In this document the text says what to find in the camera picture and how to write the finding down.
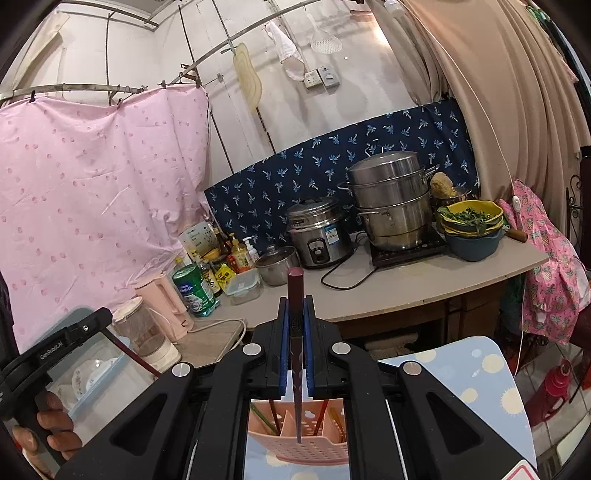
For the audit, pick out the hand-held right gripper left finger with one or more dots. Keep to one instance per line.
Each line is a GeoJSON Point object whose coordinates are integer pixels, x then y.
{"type": "Point", "coordinates": [282, 350]}

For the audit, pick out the pink perforated utensil holder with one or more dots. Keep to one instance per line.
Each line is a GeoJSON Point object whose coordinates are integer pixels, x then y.
{"type": "Point", "coordinates": [314, 445]}

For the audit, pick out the beige hanging cutting board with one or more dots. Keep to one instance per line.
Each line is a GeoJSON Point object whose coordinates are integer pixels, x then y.
{"type": "Point", "coordinates": [249, 78]}

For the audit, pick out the white green pouch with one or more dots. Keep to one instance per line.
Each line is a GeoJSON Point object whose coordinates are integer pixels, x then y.
{"type": "Point", "coordinates": [198, 237]}

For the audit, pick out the steel rice cooker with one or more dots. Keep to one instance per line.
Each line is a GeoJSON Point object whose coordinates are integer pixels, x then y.
{"type": "Point", "coordinates": [318, 235]}

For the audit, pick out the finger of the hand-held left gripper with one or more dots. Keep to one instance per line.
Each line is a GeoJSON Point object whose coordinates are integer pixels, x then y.
{"type": "Point", "coordinates": [87, 325]}

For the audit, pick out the beige curtain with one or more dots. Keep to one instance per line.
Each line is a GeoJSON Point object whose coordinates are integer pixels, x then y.
{"type": "Point", "coordinates": [485, 92]}

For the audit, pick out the pink pineapple print garment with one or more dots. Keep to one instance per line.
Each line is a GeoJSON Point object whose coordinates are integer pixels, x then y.
{"type": "Point", "coordinates": [549, 277]}

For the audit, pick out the clear plastic food container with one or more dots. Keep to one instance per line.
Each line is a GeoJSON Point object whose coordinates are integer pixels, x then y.
{"type": "Point", "coordinates": [242, 288]}

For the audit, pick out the navy leaf print cloth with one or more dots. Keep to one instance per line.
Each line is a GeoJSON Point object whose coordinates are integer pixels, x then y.
{"type": "Point", "coordinates": [277, 175]}

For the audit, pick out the yellow packet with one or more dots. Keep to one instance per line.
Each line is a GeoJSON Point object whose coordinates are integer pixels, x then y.
{"type": "Point", "coordinates": [226, 274]}

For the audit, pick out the dark brown chopstick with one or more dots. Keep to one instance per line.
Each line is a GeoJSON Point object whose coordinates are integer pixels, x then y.
{"type": "Point", "coordinates": [295, 332]}
{"type": "Point", "coordinates": [273, 415]}

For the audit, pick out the dark metal chair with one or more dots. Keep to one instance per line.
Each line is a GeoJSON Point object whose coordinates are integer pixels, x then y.
{"type": "Point", "coordinates": [577, 198]}

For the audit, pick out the white floral plate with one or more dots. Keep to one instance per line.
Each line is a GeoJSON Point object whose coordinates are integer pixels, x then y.
{"type": "Point", "coordinates": [90, 378]}

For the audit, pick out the black induction cooktop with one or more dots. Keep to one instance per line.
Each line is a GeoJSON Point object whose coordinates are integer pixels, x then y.
{"type": "Point", "coordinates": [401, 257]}

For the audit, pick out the green tin can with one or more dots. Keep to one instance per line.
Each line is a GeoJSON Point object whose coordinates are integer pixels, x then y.
{"type": "Point", "coordinates": [194, 290]}

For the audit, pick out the white glass jar blender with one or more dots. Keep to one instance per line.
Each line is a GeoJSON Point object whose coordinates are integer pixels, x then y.
{"type": "Point", "coordinates": [143, 337]}

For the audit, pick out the person's left hand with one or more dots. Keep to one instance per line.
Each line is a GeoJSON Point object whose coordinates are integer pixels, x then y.
{"type": "Point", "coordinates": [51, 420]}

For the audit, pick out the pink dotted curtain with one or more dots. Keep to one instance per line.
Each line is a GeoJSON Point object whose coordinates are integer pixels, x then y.
{"type": "Point", "coordinates": [92, 207]}

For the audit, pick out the red water bottle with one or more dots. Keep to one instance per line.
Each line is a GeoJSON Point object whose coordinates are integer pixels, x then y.
{"type": "Point", "coordinates": [556, 392]}

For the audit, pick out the yellow bowl with greens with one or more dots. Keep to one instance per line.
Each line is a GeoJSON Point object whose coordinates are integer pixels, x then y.
{"type": "Point", "coordinates": [471, 214]}

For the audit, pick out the white pump bottle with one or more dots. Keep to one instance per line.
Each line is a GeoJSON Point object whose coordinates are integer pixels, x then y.
{"type": "Point", "coordinates": [251, 250]}

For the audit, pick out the white wall socket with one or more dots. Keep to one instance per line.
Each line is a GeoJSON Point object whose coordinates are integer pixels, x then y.
{"type": "Point", "coordinates": [321, 78]}

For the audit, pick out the pink electric kettle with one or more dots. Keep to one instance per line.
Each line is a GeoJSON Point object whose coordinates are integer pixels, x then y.
{"type": "Point", "coordinates": [161, 300]}

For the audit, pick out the small pot with glass lid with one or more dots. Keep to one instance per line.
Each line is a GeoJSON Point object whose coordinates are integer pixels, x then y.
{"type": "Point", "coordinates": [277, 267]}

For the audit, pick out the white slotted scoop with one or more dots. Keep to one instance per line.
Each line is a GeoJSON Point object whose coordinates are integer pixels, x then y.
{"type": "Point", "coordinates": [325, 39]}

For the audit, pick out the tan loofah sponge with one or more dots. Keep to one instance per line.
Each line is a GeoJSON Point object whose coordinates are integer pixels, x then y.
{"type": "Point", "coordinates": [442, 184]}

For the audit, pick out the red chopstick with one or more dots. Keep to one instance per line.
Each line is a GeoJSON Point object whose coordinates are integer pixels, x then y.
{"type": "Point", "coordinates": [322, 415]}

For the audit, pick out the dark sauce bottle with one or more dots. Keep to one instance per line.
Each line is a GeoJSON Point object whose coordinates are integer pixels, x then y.
{"type": "Point", "coordinates": [222, 242]}

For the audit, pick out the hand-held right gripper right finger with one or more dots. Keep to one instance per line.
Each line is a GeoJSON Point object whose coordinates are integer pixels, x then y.
{"type": "Point", "coordinates": [308, 355]}

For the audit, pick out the steel steamer pot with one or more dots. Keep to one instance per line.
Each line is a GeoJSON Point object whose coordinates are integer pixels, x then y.
{"type": "Point", "coordinates": [392, 203]}

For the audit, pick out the white hanging cloth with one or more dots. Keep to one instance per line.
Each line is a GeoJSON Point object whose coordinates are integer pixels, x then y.
{"type": "Point", "coordinates": [286, 50]}

